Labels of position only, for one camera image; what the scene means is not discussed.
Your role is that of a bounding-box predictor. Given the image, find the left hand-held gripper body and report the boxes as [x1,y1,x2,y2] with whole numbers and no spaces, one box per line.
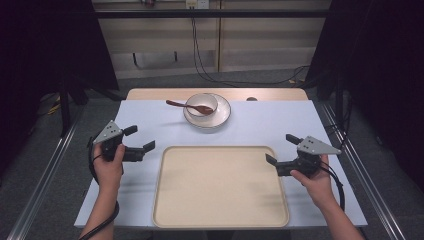
[92,119,146,163]

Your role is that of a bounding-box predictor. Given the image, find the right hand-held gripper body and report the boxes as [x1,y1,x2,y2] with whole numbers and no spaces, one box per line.
[275,135,343,178]

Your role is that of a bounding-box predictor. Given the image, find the person's right hand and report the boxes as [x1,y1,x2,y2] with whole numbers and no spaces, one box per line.
[289,155,338,210]

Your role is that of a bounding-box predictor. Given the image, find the person's left hand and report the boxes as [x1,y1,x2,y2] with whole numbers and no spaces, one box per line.
[92,143,126,193]

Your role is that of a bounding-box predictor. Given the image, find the white table mat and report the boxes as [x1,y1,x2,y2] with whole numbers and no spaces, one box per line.
[73,99,368,230]

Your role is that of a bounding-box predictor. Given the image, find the brown wooden spoon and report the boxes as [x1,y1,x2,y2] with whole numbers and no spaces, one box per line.
[165,99,215,116]

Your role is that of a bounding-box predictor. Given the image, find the black metal stand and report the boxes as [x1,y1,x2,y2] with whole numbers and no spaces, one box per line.
[58,74,73,138]

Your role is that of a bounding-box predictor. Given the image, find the beige rectangular tray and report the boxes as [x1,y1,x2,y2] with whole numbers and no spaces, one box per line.
[152,145,290,230]

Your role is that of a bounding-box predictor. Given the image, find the white plate with dark rim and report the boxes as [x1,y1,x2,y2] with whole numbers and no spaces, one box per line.
[182,93,232,130]

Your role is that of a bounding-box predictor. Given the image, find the white bowl with dark rim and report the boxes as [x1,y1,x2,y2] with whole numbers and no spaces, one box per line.
[185,92,219,120]

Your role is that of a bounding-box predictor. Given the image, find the black curtain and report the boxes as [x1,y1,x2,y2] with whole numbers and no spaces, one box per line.
[0,0,120,174]
[304,0,424,193]

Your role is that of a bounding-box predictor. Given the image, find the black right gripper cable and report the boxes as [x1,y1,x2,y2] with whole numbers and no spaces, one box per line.
[320,160,346,212]

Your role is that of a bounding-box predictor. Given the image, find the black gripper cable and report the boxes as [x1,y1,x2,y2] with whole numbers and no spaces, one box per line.
[320,160,346,212]
[78,136,120,240]

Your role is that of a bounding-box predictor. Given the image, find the yellow cable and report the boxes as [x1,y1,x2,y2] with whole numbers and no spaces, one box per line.
[46,95,63,116]

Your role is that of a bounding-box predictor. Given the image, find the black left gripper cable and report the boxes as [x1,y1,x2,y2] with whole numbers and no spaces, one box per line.
[78,136,120,240]

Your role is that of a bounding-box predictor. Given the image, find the metal floor rail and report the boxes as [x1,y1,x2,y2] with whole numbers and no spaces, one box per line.
[6,99,88,240]
[319,102,407,240]

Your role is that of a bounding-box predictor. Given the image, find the black power cable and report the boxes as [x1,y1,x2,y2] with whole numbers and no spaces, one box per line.
[190,8,311,88]

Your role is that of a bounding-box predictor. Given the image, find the white wall socket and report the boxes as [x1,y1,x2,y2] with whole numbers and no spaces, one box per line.
[185,0,210,10]

